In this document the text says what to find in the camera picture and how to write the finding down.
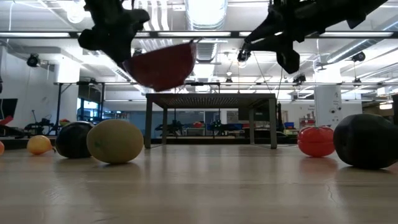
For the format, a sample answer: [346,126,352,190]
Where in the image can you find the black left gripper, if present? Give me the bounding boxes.
[77,6,151,67]

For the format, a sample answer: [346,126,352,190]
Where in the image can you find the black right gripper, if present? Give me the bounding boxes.
[244,0,315,75]

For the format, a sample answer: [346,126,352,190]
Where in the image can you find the purple plastic colander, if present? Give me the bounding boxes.
[123,39,198,93]

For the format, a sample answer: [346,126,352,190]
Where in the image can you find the oval tan kiwi fruit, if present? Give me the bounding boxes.
[86,118,145,165]

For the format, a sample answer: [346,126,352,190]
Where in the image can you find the red tomato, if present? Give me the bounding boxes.
[297,125,336,158]

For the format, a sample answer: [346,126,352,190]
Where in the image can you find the small yellow-orange fruit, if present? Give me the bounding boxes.
[26,134,57,156]

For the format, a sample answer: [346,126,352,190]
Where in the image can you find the large dark avocado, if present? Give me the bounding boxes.
[333,113,398,170]

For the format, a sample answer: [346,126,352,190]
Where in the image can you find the dark round fruit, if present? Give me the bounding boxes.
[55,121,95,159]

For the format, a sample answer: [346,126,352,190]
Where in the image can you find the white square pillar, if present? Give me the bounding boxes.
[313,84,345,138]

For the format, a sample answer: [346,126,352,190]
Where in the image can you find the grey perforated metal shelf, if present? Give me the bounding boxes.
[144,92,278,150]

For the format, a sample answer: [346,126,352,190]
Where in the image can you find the red shelf bins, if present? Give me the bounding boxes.
[299,116,316,127]

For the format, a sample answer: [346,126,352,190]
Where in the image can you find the silver ceiling air duct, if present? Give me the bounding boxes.
[185,0,229,31]

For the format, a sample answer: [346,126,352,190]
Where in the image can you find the distant black rig frame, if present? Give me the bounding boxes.
[53,80,108,135]

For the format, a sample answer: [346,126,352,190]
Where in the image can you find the black wall monitor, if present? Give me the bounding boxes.
[0,98,19,121]

